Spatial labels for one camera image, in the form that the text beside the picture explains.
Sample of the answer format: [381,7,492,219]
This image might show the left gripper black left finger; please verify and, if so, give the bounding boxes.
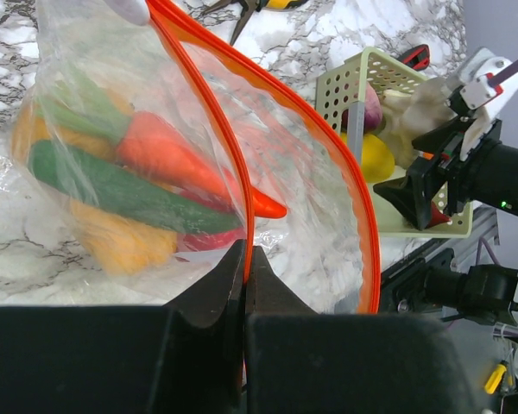
[0,241,246,413]

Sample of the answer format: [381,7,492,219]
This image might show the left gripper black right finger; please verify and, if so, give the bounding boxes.
[245,248,477,413]

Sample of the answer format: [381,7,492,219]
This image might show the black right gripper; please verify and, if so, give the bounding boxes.
[373,118,518,231]

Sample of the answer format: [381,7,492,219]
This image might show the yellow toy mango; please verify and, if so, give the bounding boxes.
[361,134,395,184]

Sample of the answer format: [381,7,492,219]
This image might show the purple toy onion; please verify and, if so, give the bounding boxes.
[363,83,383,135]

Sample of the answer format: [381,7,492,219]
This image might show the yellow toy bell pepper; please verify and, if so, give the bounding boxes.
[70,199,178,275]

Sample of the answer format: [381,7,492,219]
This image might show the green perforated plastic basket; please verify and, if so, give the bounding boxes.
[315,47,474,238]

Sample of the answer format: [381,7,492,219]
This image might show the green toy chili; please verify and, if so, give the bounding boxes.
[27,140,241,234]

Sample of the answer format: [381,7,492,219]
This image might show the clear zip bag orange zipper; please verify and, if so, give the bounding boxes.
[0,1,380,313]

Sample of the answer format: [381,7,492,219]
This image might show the orange yellow toy fruit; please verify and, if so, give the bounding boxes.
[10,90,135,165]

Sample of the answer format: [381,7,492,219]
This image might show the orange toy carrot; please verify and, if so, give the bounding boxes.
[36,92,288,220]

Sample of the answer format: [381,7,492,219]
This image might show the dark red toy fruit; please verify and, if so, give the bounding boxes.
[427,202,450,229]

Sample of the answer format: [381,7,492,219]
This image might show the white toy garlic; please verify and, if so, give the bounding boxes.
[380,78,456,170]

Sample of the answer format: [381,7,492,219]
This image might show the red black tool behind basket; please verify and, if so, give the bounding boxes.
[398,44,431,72]

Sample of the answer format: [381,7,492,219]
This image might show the yellow black needle-nose pliers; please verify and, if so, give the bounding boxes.
[201,0,308,46]

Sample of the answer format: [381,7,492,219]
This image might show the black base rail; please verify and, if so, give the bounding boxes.
[379,206,502,314]

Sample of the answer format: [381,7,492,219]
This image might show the yellow handled screwdriver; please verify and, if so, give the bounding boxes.
[483,361,508,395]

